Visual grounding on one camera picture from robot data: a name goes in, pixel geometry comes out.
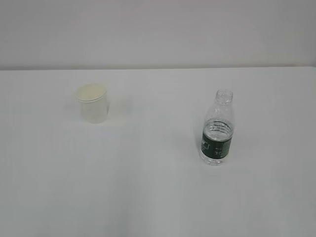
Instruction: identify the white paper cup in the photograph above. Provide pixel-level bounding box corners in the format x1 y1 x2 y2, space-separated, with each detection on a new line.
76 83 108 124

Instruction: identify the clear water bottle green label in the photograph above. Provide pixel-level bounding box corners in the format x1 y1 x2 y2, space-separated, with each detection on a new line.
199 89 235 165

